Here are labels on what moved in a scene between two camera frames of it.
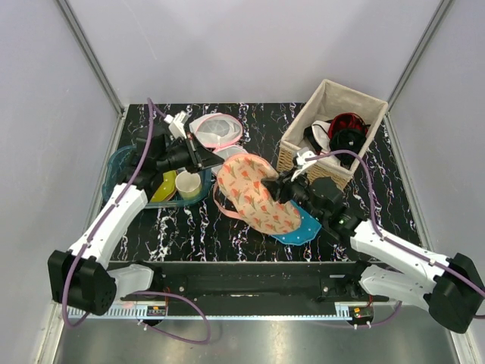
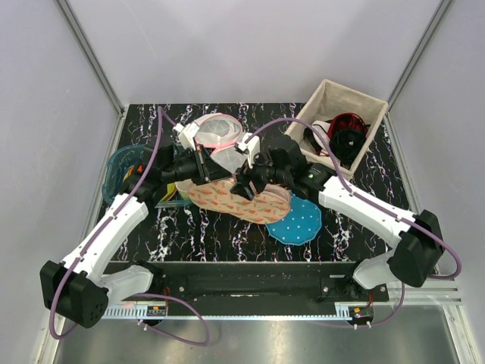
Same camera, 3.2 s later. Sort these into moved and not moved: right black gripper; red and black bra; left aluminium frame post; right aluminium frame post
Moved: right black gripper
Not moved: red and black bra; right aluminium frame post; left aluminium frame post
